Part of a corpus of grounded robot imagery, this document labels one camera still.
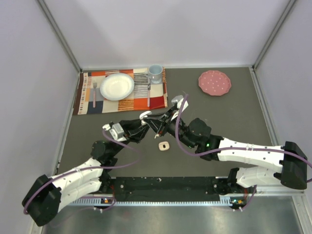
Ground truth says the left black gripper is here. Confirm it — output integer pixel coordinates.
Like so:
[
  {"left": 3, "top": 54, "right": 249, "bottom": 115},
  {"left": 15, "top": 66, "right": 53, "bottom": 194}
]
[{"left": 110, "top": 117, "right": 150, "bottom": 157}]

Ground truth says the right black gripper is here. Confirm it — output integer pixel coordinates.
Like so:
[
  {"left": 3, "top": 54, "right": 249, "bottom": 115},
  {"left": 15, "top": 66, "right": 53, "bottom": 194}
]
[{"left": 144, "top": 107, "right": 196, "bottom": 150}]

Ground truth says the white earbud case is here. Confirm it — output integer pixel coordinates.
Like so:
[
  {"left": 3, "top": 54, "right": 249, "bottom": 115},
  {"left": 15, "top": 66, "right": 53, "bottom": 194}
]
[{"left": 139, "top": 111, "right": 152, "bottom": 125}]

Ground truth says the beige earbud case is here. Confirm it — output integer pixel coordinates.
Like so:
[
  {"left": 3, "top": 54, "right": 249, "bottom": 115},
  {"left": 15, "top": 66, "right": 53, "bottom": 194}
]
[{"left": 158, "top": 141, "right": 170, "bottom": 151}]

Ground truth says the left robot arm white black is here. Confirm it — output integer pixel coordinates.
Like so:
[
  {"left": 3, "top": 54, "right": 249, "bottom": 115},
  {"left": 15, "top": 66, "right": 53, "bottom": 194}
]
[{"left": 22, "top": 119, "right": 150, "bottom": 226}]

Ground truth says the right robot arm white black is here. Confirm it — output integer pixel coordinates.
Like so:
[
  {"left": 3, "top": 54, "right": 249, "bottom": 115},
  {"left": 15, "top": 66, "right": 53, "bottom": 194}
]
[{"left": 139, "top": 110, "right": 308, "bottom": 193}]

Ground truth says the patterned orange placemat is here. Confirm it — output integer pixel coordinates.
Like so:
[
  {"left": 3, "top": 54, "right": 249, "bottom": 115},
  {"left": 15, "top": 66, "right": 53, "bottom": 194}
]
[{"left": 73, "top": 68, "right": 168, "bottom": 115}]

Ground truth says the white bowl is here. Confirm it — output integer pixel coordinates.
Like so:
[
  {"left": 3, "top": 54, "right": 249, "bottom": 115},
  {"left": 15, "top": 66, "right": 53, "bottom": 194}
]
[{"left": 99, "top": 73, "right": 135, "bottom": 101}]

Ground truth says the light blue mug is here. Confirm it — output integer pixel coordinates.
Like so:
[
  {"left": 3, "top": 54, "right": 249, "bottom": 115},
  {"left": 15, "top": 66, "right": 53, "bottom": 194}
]
[{"left": 145, "top": 64, "right": 163, "bottom": 84}]

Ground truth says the pink dotted plate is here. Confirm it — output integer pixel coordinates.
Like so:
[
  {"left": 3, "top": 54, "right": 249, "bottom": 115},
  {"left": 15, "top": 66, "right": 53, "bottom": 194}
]
[{"left": 198, "top": 70, "right": 232, "bottom": 96}]

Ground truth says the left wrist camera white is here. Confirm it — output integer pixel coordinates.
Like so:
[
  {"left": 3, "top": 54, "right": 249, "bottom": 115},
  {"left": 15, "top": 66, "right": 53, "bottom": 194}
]
[{"left": 102, "top": 123, "right": 127, "bottom": 142}]

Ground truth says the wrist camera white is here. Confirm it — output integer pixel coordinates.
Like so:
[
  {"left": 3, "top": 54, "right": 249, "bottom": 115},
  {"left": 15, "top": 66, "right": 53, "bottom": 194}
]
[
  {"left": 102, "top": 123, "right": 127, "bottom": 142},
  {"left": 171, "top": 95, "right": 189, "bottom": 116}
]

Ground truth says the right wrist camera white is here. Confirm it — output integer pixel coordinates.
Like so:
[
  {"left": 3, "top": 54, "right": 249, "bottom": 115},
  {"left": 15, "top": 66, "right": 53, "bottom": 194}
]
[{"left": 171, "top": 95, "right": 189, "bottom": 116}]

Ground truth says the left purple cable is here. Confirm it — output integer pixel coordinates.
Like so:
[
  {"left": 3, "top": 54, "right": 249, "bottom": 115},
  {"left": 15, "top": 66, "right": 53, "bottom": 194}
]
[{"left": 23, "top": 129, "right": 142, "bottom": 215}]

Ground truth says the purple cable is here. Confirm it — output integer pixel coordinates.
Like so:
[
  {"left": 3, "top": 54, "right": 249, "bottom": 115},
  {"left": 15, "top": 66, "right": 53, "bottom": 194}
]
[
  {"left": 23, "top": 129, "right": 142, "bottom": 215},
  {"left": 175, "top": 94, "right": 312, "bottom": 183}
]

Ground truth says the pink handled knife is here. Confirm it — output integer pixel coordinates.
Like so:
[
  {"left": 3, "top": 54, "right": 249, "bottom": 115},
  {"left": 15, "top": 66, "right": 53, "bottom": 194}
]
[{"left": 147, "top": 81, "right": 151, "bottom": 107}]

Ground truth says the pink handled fork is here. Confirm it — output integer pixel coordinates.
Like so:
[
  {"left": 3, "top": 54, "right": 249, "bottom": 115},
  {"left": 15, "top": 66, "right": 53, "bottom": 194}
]
[{"left": 93, "top": 80, "right": 97, "bottom": 108}]

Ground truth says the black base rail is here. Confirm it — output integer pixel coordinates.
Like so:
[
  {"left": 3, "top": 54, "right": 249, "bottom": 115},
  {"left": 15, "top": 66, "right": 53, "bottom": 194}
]
[{"left": 111, "top": 177, "right": 232, "bottom": 202}]

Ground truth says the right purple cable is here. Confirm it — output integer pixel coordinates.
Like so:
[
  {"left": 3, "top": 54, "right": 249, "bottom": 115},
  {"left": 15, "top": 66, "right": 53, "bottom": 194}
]
[{"left": 175, "top": 94, "right": 312, "bottom": 183}]

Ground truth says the grey cable duct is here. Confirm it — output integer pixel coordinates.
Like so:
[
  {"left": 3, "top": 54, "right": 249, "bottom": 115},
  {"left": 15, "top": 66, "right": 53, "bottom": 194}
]
[{"left": 65, "top": 194, "right": 247, "bottom": 207}]

